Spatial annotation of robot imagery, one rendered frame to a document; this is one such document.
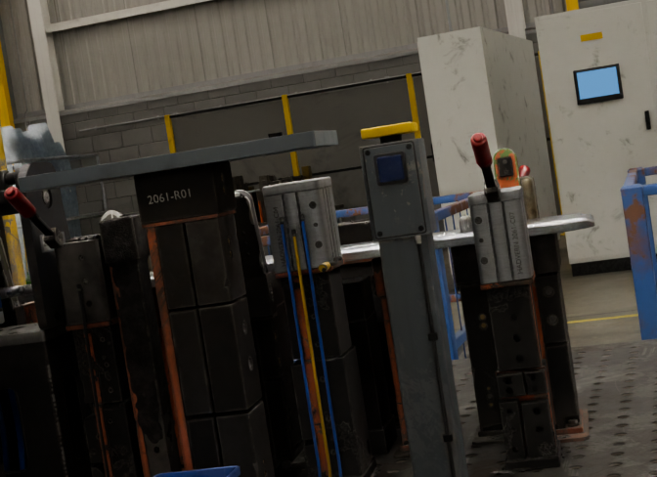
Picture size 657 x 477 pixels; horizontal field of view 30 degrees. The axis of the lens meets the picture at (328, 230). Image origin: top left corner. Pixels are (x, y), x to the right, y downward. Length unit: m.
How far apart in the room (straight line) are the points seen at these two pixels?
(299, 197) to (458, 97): 8.00
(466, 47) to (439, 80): 0.33
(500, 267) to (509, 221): 0.06
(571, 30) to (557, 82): 0.40
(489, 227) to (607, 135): 7.92
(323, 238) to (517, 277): 0.26
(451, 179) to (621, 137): 1.32
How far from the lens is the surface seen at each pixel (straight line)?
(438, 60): 9.61
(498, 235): 1.57
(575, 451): 1.69
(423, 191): 1.42
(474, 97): 9.54
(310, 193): 1.60
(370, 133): 1.42
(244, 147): 1.42
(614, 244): 9.52
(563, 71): 9.50
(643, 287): 3.42
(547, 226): 1.68
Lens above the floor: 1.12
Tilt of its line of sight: 3 degrees down
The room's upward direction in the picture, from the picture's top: 9 degrees counter-clockwise
